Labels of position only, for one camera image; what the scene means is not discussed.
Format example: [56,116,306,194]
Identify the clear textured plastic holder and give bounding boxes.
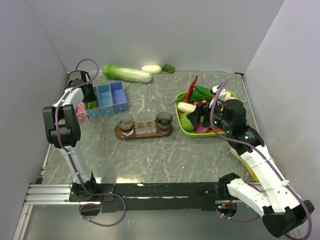
[135,120,157,137]

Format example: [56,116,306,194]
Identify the bok choy in basket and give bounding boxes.
[188,85,218,102]

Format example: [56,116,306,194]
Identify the frosted clear glass cup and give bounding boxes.
[116,112,134,136]

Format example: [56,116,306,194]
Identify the yellow cabbage by arm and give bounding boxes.
[230,145,279,187]

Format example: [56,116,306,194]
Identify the brown wooden tray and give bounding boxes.
[114,120,173,140]

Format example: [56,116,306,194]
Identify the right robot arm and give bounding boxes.
[186,99,315,239]

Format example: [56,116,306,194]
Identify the dark glass cup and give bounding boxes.
[155,111,173,136]

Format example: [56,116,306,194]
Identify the purple drawer box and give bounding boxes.
[110,81,129,113]

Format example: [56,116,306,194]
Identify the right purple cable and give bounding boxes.
[209,79,313,240]

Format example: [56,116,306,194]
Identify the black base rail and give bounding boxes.
[69,182,232,213]

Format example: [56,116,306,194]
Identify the aluminium frame rail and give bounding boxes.
[14,184,273,240]

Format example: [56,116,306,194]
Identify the round green cabbage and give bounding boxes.
[180,112,195,133]

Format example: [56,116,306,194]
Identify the purple onion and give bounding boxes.
[194,122,209,134]

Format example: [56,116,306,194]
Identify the green scallion leaf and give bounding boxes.
[169,96,186,106]

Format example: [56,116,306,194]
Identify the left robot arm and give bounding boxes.
[42,70,99,201]

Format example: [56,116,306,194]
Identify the green toothpaste tubes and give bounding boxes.
[86,101,98,110]

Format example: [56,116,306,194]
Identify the orange carrot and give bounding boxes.
[194,100,211,105]

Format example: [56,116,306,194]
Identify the pink drawer box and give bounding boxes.
[75,102,89,122]

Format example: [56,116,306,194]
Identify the red chili pepper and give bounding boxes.
[185,75,198,103]

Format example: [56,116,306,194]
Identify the small red pepper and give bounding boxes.
[207,128,223,133]

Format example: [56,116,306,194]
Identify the white daikon radish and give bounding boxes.
[141,64,176,74]

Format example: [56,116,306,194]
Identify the green plastic vegetable basket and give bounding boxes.
[174,89,238,138]

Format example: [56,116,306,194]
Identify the napa cabbage on table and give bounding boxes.
[102,64,152,83]

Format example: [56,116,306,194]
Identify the white celery stalk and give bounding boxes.
[177,101,196,113]

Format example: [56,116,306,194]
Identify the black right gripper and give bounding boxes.
[186,97,233,133]

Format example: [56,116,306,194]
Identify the teal drawer box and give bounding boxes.
[85,86,102,119]

